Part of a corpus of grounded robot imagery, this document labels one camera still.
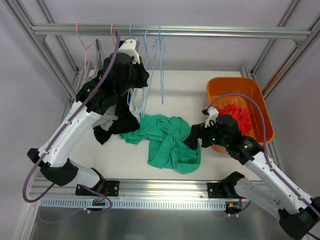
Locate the red tank top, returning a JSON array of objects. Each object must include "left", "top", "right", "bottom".
[{"left": 218, "top": 104, "right": 253, "bottom": 136}]

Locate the green tank top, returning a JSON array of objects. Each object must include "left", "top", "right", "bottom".
[{"left": 120, "top": 114, "right": 201, "bottom": 174}]

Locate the light blue hanger with green top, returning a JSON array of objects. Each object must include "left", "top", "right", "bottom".
[{"left": 140, "top": 30, "right": 158, "bottom": 119}]

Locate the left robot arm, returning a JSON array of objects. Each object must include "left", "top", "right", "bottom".
[{"left": 27, "top": 50, "right": 149, "bottom": 196}]

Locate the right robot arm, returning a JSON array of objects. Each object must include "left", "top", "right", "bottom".
[{"left": 184, "top": 115, "right": 320, "bottom": 240}]

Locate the white tank top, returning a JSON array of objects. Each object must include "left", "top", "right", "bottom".
[{"left": 129, "top": 88, "right": 143, "bottom": 123}]

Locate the black tank top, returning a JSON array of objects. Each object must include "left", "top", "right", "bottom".
[{"left": 93, "top": 96, "right": 140, "bottom": 145}]

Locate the light blue hanger with white top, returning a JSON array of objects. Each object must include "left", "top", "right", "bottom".
[{"left": 126, "top": 23, "right": 140, "bottom": 106}]

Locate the grey tank top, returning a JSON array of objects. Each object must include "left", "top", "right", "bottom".
[{"left": 92, "top": 104, "right": 119, "bottom": 131}]

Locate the pink hanger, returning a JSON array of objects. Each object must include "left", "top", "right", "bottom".
[
  {"left": 110, "top": 22, "right": 117, "bottom": 47},
  {"left": 75, "top": 22, "right": 100, "bottom": 78}
]

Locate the pink hanger left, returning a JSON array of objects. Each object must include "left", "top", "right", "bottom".
[{"left": 75, "top": 22, "right": 100, "bottom": 78}]

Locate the orange plastic basket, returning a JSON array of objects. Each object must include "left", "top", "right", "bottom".
[{"left": 204, "top": 77, "right": 275, "bottom": 145}]

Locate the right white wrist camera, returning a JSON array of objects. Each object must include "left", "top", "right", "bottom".
[{"left": 202, "top": 106, "right": 219, "bottom": 128}]

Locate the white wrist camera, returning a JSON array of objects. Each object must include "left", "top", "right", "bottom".
[
  {"left": 202, "top": 106, "right": 219, "bottom": 128},
  {"left": 118, "top": 38, "right": 141, "bottom": 64}
]

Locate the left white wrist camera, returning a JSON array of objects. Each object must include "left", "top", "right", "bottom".
[{"left": 118, "top": 38, "right": 141, "bottom": 64}]

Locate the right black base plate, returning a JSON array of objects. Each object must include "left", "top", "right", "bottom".
[{"left": 206, "top": 182, "right": 225, "bottom": 199}]

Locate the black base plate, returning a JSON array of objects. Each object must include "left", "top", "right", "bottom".
[
  {"left": 75, "top": 179, "right": 120, "bottom": 197},
  {"left": 206, "top": 182, "right": 225, "bottom": 199}
]

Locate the aluminium hanging rail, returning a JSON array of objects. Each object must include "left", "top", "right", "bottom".
[{"left": 33, "top": 23, "right": 312, "bottom": 41}]

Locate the left aluminium frame post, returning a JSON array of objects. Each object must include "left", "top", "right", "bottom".
[{"left": 1, "top": 0, "right": 79, "bottom": 99}]

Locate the aluminium frame post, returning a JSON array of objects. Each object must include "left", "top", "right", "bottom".
[
  {"left": 1, "top": 0, "right": 79, "bottom": 99},
  {"left": 240, "top": 0, "right": 320, "bottom": 99}
]

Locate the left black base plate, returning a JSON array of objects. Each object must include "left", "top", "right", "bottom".
[{"left": 75, "top": 179, "right": 120, "bottom": 197}]

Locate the right aluminium frame post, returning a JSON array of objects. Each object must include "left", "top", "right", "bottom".
[{"left": 240, "top": 0, "right": 320, "bottom": 99}]

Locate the white slotted cable duct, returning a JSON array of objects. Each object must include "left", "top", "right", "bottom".
[{"left": 39, "top": 197, "right": 226, "bottom": 211}]

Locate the front aluminium rail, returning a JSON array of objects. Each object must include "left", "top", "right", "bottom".
[{"left": 29, "top": 176, "right": 276, "bottom": 201}]

